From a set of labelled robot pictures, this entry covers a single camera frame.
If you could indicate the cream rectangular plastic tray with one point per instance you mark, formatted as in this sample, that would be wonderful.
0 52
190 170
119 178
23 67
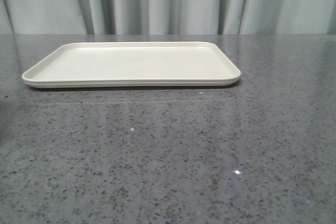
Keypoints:
133 64

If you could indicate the pale grey-green curtain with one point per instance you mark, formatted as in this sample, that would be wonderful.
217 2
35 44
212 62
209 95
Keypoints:
163 17

